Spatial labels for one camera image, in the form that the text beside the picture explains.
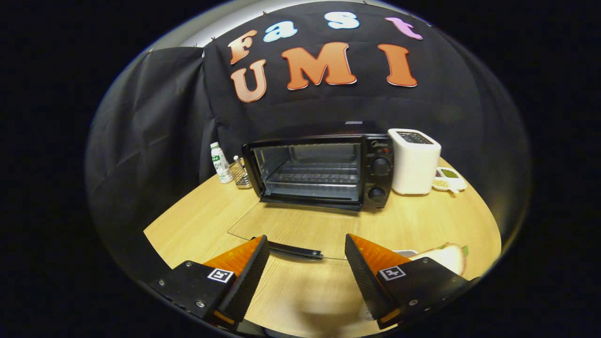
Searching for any white divided bean dish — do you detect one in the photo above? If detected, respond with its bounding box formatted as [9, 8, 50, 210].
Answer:
[432, 167, 468, 194]

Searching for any sandwich with lettuce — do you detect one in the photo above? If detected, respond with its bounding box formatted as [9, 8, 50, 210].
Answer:
[409, 243, 469, 277]

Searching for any black toaster oven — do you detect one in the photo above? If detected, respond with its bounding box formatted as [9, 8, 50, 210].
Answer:
[227, 121, 395, 261]

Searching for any white bottle green label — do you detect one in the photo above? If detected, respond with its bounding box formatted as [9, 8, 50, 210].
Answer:
[210, 142, 234, 184]

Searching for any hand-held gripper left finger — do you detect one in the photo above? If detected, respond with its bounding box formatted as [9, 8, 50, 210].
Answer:
[149, 235, 270, 331]

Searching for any black backdrop cloth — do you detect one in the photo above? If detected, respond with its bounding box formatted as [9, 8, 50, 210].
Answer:
[85, 0, 533, 292]

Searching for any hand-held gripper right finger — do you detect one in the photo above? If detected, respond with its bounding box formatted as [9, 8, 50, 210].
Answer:
[345, 233, 482, 330]

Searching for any small metal rack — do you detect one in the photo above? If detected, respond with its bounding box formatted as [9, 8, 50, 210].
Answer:
[229, 156, 253, 189]

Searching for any white toaster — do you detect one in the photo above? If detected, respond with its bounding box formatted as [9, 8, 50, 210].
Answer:
[388, 128, 442, 195]

